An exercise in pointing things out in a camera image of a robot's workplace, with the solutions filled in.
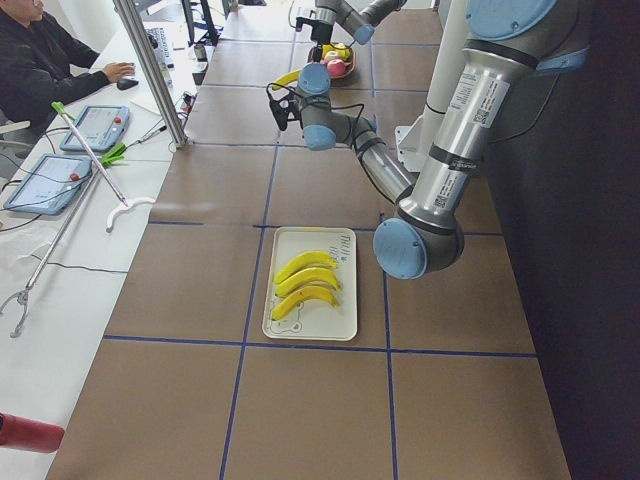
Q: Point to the yellow starfruit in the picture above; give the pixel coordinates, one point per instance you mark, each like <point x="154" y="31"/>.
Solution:
<point x="342" y="51"/>

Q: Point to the brown wicker basket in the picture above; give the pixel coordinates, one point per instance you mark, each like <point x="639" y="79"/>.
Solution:
<point x="350" y="67"/>

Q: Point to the black computer mouse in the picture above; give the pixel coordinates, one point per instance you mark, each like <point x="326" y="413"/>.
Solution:
<point x="126" y="84"/>

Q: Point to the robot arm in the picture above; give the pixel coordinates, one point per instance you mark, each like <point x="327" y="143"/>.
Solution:
<point x="360" y="25"/>
<point x="486" y="48"/>

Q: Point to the white bear tray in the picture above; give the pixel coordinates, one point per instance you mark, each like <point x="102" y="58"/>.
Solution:
<point x="314" y="319"/>

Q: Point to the teach pendant far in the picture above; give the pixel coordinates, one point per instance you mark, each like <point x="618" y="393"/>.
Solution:
<point x="102" y="126"/>

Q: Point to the red pink apple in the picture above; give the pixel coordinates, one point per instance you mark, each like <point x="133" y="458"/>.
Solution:
<point x="337" y="68"/>

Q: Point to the teach pendant near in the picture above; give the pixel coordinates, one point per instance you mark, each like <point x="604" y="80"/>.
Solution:
<point x="50" y="185"/>

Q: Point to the teach pendant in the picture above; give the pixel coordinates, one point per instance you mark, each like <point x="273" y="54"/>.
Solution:
<point x="50" y="185"/>
<point x="102" y="126"/>

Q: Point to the seated person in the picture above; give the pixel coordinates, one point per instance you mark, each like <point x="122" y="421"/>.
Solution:
<point x="37" y="55"/>

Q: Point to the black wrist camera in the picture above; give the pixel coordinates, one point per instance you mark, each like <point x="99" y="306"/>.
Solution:
<point x="283" y="109"/>

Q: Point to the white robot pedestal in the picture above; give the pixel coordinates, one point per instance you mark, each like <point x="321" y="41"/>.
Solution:
<point x="413" y="142"/>

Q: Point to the yellow banana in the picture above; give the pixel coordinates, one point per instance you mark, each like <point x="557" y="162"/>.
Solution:
<point x="312" y="258"/>
<point x="301" y="295"/>
<point x="285" y="80"/>
<point x="311" y="276"/>

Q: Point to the aluminium frame post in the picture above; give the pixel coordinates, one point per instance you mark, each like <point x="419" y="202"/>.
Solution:
<point x="153" y="74"/>

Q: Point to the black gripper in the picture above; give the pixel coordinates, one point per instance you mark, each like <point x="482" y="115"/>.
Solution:
<point x="319" y="33"/>

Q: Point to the red fire extinguisher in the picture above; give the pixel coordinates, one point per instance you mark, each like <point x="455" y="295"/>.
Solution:
<point x="25" y="434"/>

